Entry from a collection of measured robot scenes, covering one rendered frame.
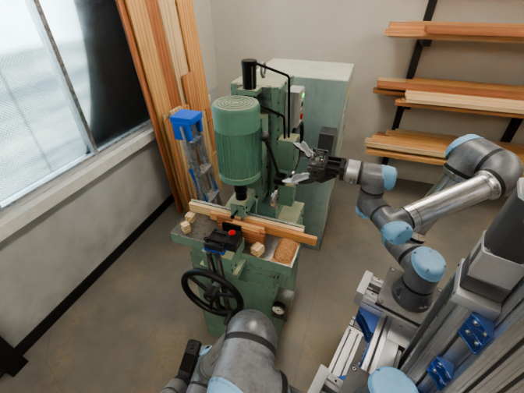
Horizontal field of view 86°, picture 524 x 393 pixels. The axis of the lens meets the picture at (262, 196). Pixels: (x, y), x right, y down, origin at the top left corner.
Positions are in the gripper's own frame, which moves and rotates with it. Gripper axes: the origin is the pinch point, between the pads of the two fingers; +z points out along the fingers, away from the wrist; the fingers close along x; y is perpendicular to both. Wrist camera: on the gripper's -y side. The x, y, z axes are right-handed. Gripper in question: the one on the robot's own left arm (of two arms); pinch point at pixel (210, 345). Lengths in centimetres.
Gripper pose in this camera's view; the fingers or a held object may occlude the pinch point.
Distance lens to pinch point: 127.2
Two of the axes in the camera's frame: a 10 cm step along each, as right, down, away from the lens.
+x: 9.4, 2.0, -2.8
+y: -1.6, 9.8, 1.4
